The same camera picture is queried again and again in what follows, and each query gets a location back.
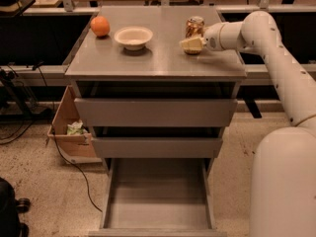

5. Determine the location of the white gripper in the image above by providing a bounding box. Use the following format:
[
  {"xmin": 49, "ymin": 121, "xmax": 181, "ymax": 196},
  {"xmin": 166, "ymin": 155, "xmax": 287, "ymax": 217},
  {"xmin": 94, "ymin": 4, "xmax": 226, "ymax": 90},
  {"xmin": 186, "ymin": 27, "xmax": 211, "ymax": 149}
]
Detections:
[{"xmin": 180, "ymin": 23, "xmax": 225, "ymax": 51}]

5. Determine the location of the orange soda can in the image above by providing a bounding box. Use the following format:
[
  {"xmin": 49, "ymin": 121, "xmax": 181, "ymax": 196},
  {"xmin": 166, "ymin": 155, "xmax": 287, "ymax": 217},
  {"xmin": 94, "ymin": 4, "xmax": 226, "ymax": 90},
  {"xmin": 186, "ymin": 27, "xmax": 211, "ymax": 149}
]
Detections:
[{"xmin": 186, "ymin": 16, "xmax": 204, "ymax": 54}]

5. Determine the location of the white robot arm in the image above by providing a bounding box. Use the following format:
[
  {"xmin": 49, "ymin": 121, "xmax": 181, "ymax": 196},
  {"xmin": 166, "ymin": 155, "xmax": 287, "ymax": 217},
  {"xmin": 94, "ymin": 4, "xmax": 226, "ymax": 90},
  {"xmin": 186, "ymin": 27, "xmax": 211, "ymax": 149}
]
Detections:
[{"xmin": 180, "ymin": 11, "xmax": 316, "ymax": 237}]

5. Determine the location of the grey drawer cabinet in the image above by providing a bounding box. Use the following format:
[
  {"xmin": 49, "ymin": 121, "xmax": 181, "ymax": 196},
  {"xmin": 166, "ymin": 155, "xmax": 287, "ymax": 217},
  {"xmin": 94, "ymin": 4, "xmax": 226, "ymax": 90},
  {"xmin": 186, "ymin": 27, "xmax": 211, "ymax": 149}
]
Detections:
[{"xmin": 64, "ymin": 5, "xmax": 248, "ymax": 170}]

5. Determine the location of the grey top drawer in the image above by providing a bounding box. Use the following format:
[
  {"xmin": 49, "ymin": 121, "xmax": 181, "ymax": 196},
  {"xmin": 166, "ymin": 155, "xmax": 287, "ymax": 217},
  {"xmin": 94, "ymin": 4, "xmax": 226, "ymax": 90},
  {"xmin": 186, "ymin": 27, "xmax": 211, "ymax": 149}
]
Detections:
[{"xmin": 74, "ymin": 98, "xmax": 237, "ymax": 127}]

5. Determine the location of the grey middle drawer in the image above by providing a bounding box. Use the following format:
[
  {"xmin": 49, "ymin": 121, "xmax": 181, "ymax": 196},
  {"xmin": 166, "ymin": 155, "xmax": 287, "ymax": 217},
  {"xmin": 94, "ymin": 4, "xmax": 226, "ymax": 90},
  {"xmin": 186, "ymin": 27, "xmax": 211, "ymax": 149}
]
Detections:
[{"xmin": 92, "ymin": 137, "xmax": 222, "ymax": 158}]

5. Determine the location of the grey open bottom drawer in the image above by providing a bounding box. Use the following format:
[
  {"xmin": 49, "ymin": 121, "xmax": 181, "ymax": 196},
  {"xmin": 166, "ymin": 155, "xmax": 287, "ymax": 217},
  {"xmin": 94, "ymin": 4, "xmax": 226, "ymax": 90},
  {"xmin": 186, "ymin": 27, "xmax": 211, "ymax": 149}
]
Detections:
[{"xmin": 88, "ymin": 158, "xmax": 227, "ymax": 237}]

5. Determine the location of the white paper bowl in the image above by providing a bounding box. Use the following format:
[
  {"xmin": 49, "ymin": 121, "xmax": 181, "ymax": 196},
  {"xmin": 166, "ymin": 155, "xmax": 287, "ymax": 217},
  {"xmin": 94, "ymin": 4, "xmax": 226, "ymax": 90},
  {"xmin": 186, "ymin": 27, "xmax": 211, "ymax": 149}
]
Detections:
[{"xmin": 115, "ymin": 27, "xmax": 153, "ymax": 50}]

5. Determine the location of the orange fruit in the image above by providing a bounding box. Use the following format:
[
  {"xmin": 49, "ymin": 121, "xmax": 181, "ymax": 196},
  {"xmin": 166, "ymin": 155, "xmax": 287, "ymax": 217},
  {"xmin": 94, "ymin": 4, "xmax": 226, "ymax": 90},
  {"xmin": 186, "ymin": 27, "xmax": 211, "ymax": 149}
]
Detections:
[{"xmin": 90, "ymin": 16, "xmax": 110, "ymax": 37}]

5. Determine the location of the crumpled paper in box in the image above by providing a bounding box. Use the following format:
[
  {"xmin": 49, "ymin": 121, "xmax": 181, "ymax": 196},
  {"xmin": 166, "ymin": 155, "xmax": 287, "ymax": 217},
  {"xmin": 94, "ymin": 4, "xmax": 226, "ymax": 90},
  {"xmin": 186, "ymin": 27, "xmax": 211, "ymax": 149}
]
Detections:
[{"xmin": 66, "ymin": 120, "xmax": 87, "ymax": 135}]

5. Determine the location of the cardboard box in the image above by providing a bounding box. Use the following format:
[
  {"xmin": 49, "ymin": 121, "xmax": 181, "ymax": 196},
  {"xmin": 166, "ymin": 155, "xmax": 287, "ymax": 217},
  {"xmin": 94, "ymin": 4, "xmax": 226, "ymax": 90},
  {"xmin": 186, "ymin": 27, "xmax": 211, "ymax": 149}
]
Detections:
[{"xmin": 47, "ymin": 86, "xmax": 100, "ymax": 164}]

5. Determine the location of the black wheeled chair base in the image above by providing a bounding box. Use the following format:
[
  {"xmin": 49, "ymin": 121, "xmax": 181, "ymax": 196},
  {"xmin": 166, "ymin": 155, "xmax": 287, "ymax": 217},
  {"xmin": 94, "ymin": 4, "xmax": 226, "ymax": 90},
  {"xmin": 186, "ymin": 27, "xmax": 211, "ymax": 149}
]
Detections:
[{"xmin": 0, "ymin": 178, "xmax": 31, "ymax": 237}]

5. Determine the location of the black floor cable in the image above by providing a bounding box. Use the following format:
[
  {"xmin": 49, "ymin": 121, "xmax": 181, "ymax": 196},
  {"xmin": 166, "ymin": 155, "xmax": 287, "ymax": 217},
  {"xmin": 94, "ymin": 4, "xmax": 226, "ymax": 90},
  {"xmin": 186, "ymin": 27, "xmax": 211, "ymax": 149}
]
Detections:
[{"xmin": 50, "ymin": 125, "xmax": 104, "ymax": 213}]

